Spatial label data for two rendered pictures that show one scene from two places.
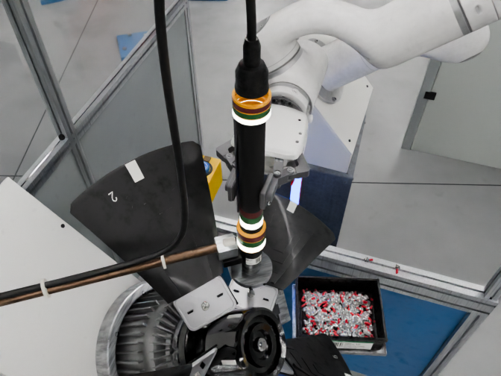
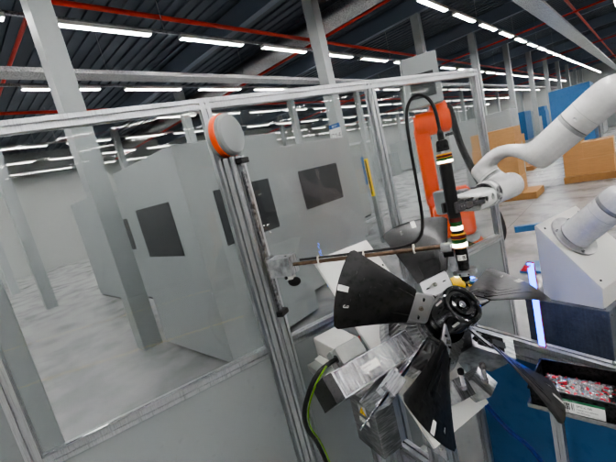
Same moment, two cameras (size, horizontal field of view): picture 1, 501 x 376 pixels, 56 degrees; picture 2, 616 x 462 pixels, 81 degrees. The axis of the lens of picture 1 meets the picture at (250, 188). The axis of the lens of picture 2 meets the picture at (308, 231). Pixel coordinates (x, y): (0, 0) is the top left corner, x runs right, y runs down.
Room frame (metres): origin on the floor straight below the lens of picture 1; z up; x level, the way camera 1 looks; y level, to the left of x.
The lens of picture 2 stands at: (-0.64, -0.40, 1.68)
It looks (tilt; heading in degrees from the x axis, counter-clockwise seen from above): 9 degrees down; 43
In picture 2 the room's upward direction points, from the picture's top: 14 degrees counter-clockwise
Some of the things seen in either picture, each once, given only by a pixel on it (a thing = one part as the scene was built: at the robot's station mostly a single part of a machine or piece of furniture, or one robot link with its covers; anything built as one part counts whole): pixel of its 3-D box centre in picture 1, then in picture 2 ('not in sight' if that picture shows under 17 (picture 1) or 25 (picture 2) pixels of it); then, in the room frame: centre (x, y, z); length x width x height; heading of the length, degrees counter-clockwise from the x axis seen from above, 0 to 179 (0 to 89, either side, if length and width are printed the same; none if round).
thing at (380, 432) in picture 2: not in sight; (374, 417); (0.31, 0.39, 0.73); 0.15 x 0.09 x 0.22; 72
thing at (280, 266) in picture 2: not in sight; (281, 265); (0.23, 0.60, 1.37); 0.10 x 0.07 x 0.08; 107
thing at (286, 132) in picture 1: (272, 136); (475, 198); (0.52, -0.03, 1.48); 0.11 x 0.10 x 0.07; 162
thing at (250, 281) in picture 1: (245, 255); (458, 258); (0.41, 0.01, 1.32); 0.09 x 0.07 x 0.10; 107
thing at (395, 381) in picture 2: not in sight; (393, 384); (0.09, 0.12, 1.08); 0.07 x 0.04 x 0.06; 172
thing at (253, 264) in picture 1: (251, 190); (453, 207); (0.41, 0.00, 1.48); 0.04 x 0.04 x 0.46
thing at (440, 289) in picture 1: (323, 258); (577, 364); (0.73, -0.21, 0.82); 0.90 x 0.04 x 0.08; 72
